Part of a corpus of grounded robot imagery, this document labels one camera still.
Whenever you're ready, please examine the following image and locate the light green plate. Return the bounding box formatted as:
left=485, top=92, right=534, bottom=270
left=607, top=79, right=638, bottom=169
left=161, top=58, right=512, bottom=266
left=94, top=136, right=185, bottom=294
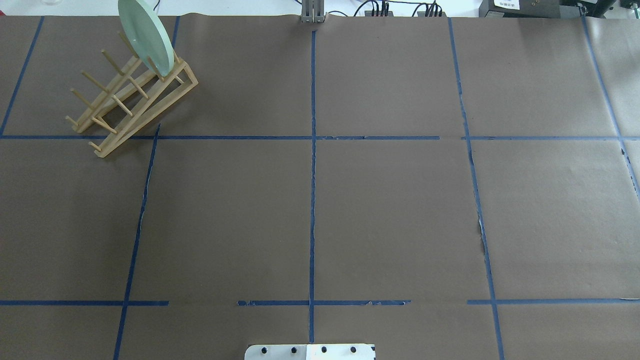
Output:
left=118, top=0, right=175, bottom=77

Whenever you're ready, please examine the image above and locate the wooden plate rack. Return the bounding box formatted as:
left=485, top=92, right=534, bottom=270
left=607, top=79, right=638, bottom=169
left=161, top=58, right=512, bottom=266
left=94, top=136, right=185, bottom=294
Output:
left=65, top=32, right=199, bottom=158

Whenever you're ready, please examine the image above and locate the orange black usb hub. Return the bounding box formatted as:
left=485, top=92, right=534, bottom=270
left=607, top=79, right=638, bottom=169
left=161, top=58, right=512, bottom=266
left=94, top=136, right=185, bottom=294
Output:
left=362, top=0, right=393, bottom=18

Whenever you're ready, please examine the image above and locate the black computer box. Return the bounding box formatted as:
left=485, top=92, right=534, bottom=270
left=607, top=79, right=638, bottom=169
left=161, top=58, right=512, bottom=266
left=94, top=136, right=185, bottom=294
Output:
left=477, top=0, right=582, bottom=19

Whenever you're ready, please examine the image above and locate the aluminium frame post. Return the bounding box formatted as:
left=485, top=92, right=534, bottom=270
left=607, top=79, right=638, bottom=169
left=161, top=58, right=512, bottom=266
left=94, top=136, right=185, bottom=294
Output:
left=297, top=0, right=326, bottom=24

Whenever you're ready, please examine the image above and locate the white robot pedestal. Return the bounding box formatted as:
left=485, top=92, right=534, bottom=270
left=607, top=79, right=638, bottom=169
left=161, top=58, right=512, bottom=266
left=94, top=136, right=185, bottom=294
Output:
left=244, top=343, right=377, bottom=360

